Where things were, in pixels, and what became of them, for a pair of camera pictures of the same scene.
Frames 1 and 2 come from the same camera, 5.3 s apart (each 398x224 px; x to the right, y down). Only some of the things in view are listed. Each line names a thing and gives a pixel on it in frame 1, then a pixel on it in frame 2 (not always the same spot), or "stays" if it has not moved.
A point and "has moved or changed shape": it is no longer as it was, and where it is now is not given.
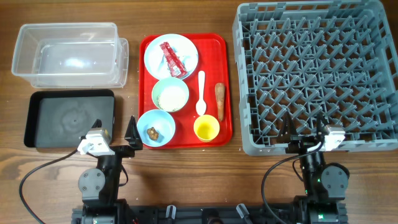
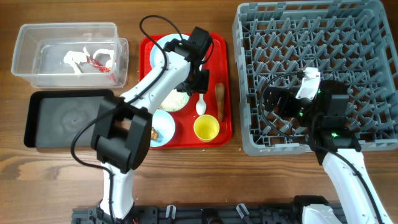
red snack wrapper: (175, 65) has moved or changed shape
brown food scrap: (153, 134) stays
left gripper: (134, 142) → (203, 86)
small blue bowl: (157, 127) stays
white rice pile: (171, 98) stays
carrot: (220, 90) stays
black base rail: (236, 214) stays
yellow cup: (206, 128) stays
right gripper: (301, 143) → (288, 96)
